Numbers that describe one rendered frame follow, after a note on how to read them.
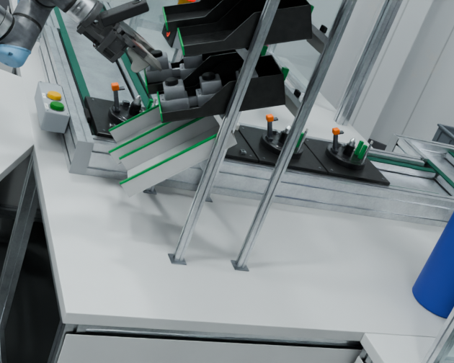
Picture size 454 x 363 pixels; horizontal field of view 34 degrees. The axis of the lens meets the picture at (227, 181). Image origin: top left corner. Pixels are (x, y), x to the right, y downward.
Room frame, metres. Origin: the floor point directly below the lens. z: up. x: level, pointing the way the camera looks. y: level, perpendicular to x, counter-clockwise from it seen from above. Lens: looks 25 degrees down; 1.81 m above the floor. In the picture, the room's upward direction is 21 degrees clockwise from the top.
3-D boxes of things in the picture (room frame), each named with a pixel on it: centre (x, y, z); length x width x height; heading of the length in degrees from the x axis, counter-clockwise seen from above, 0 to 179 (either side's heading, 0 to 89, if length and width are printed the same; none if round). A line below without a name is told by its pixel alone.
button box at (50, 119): (1.97, 0.55, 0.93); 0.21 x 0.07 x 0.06; 27
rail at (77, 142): (2.17, 0.58, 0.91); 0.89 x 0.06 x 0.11; 27
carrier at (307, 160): (2.23, -0.12, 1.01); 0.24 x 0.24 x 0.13; 27
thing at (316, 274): (2.20, -0.07, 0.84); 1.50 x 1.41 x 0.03; 27
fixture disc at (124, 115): (1.99, 0.32, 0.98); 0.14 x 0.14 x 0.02
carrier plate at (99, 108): (1.99, 0.32, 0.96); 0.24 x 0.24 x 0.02; 27
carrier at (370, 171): (2.34, -0.34, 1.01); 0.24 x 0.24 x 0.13; 27
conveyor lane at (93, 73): (2.27, 0.44, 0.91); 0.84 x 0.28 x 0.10; 27
